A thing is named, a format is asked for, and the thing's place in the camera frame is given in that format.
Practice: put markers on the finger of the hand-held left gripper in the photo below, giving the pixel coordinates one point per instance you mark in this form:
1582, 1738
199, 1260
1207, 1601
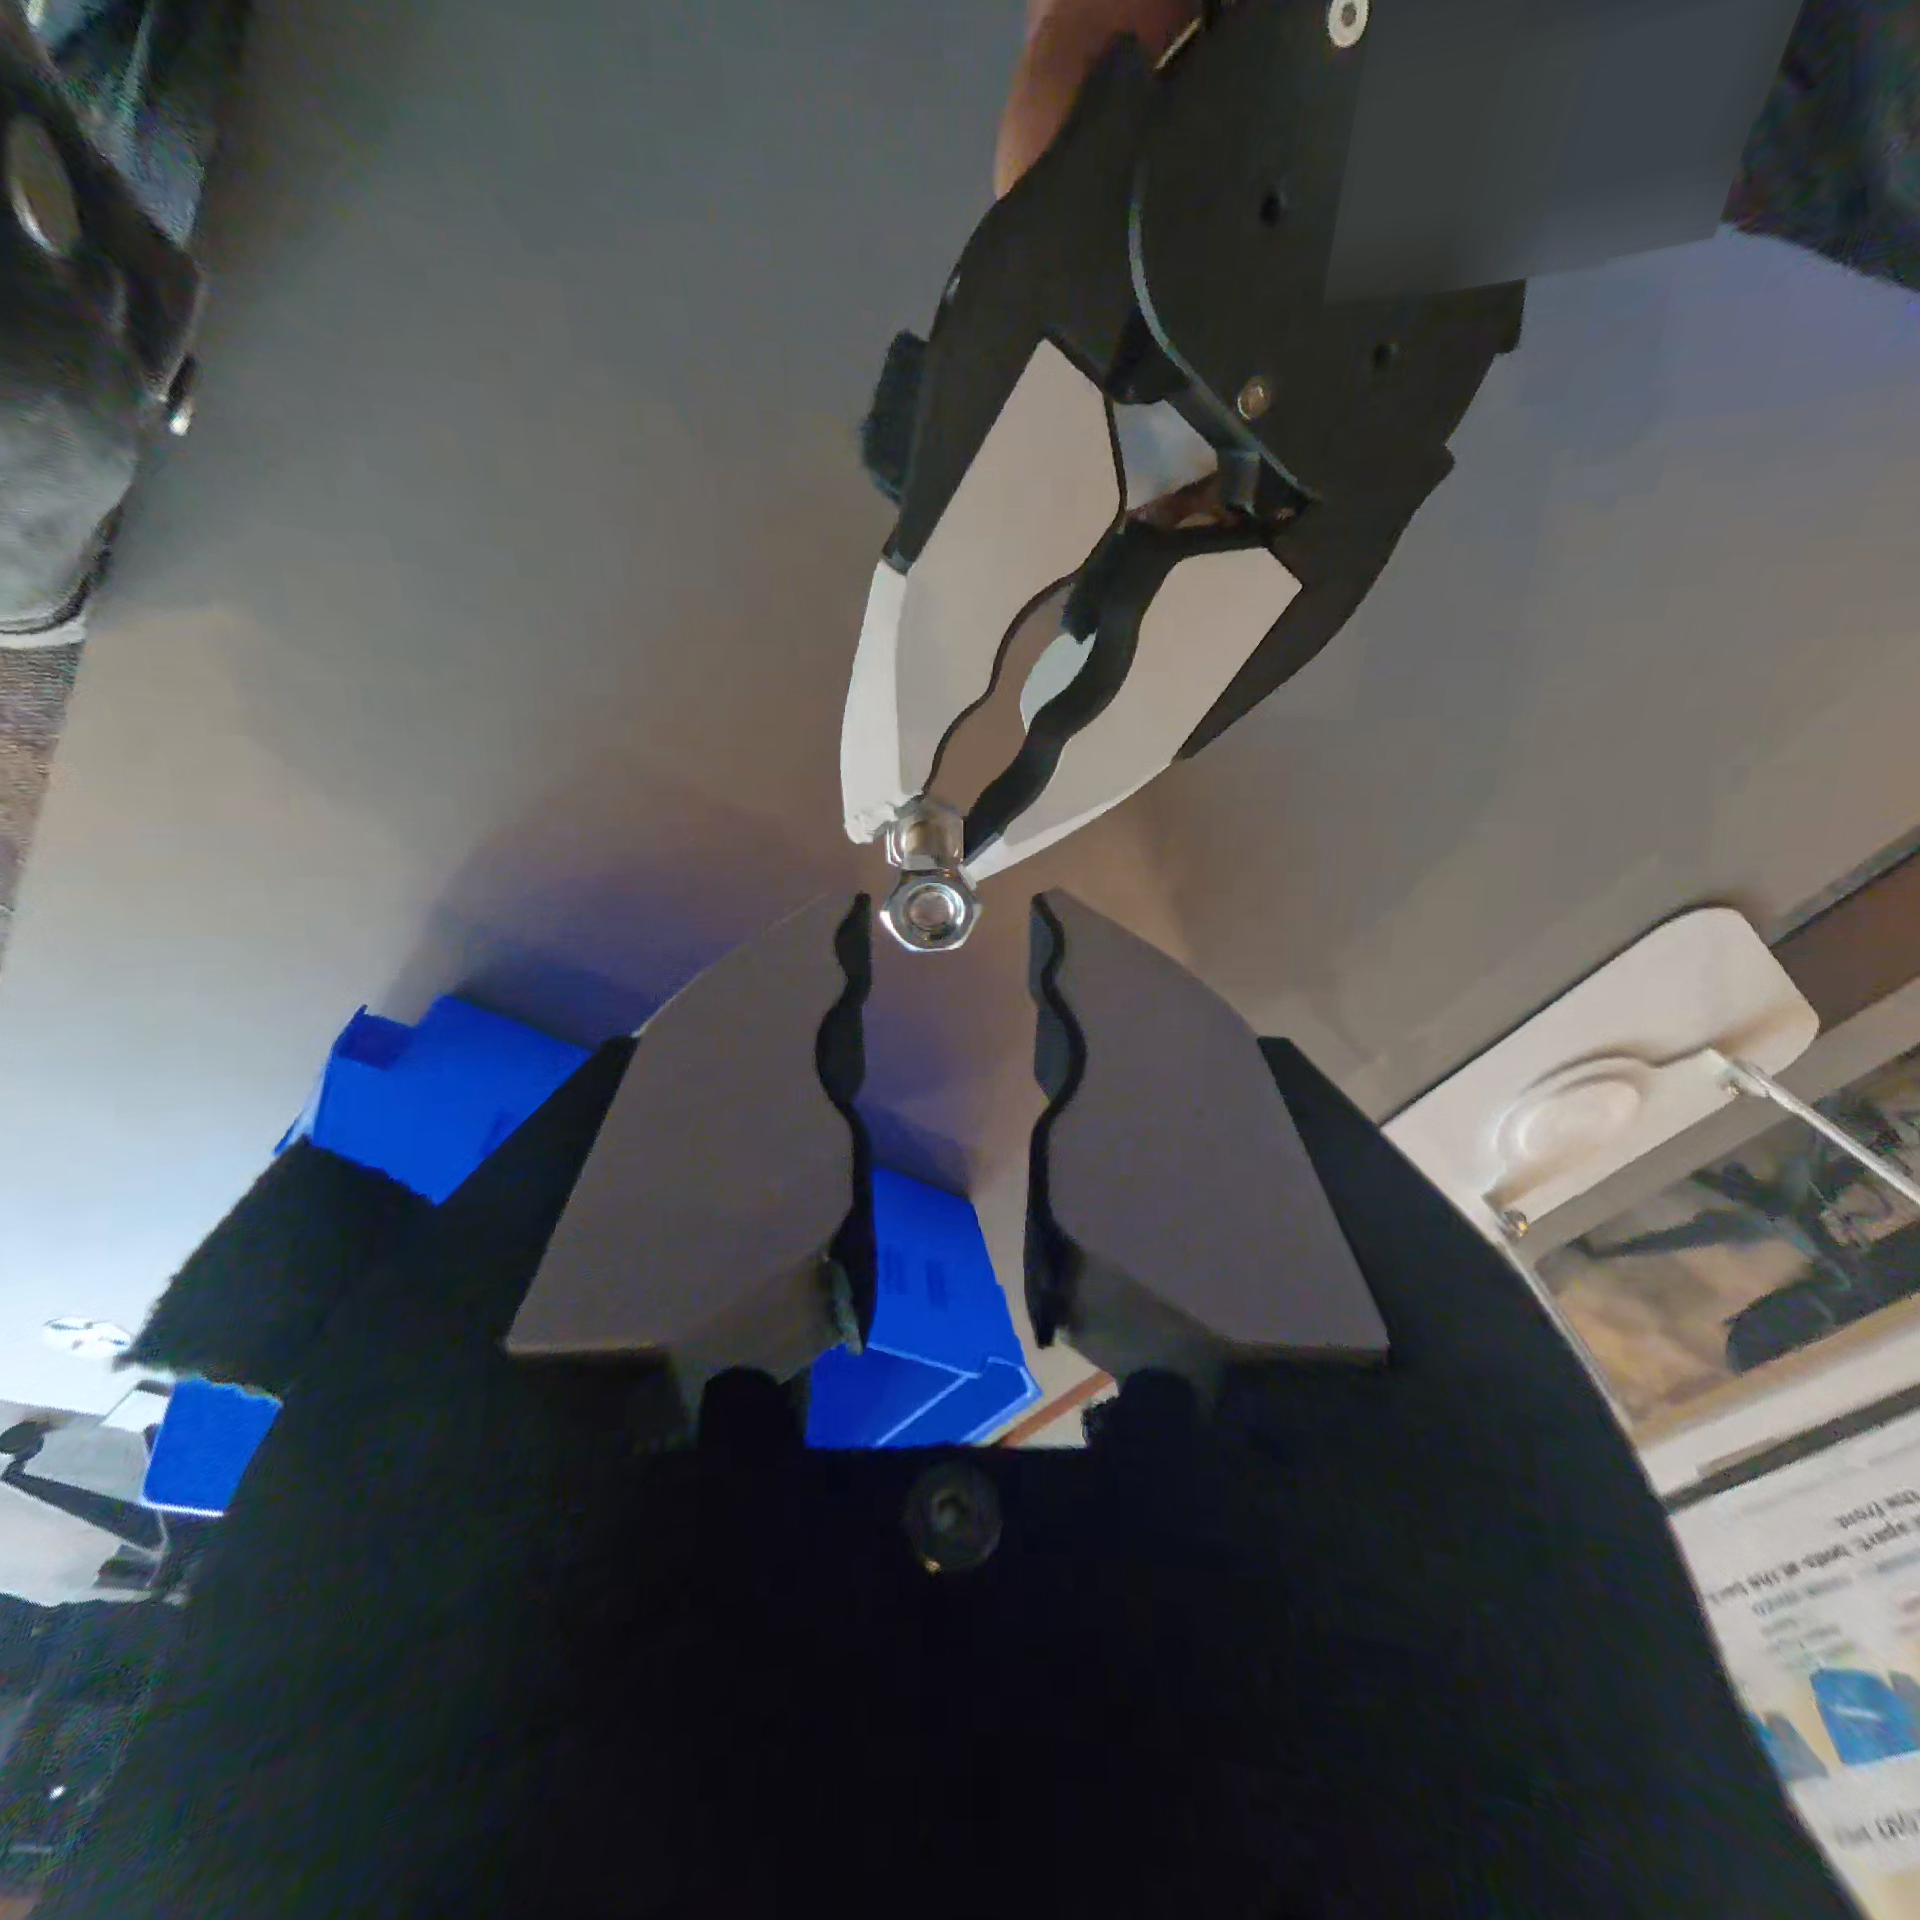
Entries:
991, 511
1185, 661

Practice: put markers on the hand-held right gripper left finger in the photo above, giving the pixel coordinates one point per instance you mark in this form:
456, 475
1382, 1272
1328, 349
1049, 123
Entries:
705, 1170

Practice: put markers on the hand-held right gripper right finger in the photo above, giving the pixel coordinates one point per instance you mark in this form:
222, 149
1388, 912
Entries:
1201, 1185

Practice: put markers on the blue plastic bin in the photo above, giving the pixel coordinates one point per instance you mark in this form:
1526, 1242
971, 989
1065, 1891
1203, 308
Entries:
436, 1079

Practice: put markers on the silver hex nut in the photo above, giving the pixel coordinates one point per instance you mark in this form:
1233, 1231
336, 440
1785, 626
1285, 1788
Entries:
917, 832
932, 912

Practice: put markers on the person's left forearm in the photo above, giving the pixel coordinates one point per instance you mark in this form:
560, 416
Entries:
1065, 75

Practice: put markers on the thin metal rod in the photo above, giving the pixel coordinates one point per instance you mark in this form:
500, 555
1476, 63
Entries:
1823, 1125

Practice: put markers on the printed paper sheet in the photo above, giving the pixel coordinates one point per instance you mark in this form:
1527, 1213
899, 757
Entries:
1800, 1620

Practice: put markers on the white rounded base plate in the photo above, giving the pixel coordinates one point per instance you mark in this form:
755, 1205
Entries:
1652, 1019

